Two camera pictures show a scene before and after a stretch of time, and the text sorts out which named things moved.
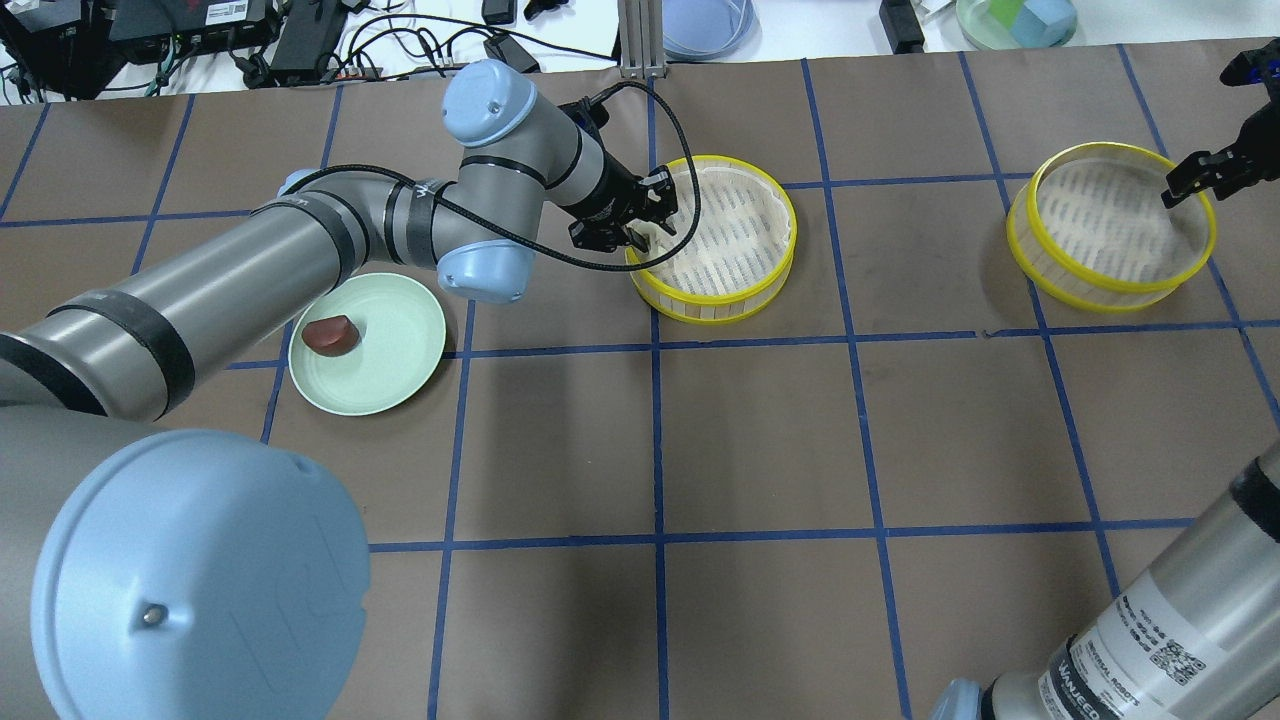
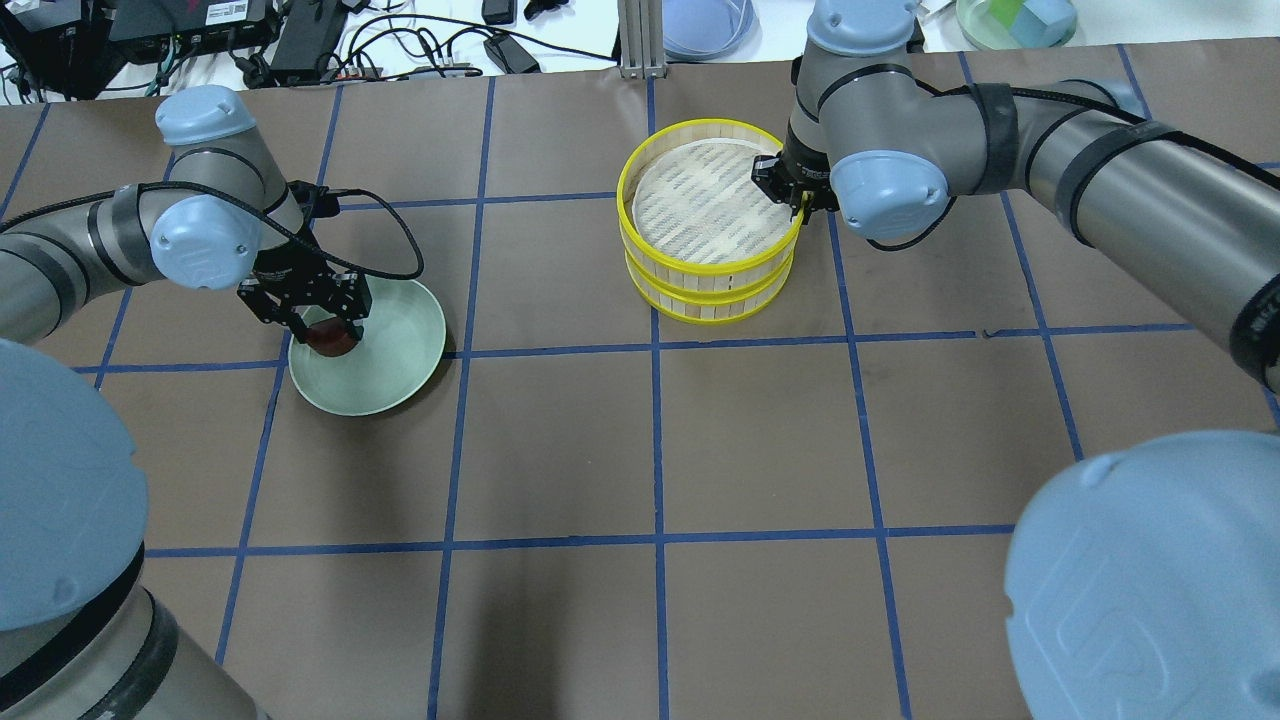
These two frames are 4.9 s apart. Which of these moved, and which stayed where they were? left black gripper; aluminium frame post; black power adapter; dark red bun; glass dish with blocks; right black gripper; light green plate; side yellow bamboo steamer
Moved: side yellow bamboo steamer; left black gripper; right black gripper
Stayed: dark red bun; light green plate; aluminium frame post; glass dish with blocks; black power adapter
